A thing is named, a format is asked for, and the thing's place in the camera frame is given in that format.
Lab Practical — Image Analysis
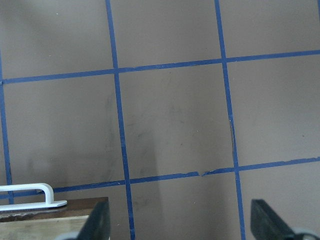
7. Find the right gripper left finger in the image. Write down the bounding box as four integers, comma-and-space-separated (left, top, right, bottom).
57, 201, 111, 240

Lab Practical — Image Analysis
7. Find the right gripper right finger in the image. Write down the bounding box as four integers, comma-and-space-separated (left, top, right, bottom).
250, 199, 320, 240

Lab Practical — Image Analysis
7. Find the white drawer handle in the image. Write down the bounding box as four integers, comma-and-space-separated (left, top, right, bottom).
0, 182, 68, 212

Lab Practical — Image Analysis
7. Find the dark wooden drawer box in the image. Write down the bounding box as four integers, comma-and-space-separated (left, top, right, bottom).
0, 197, 109, 240

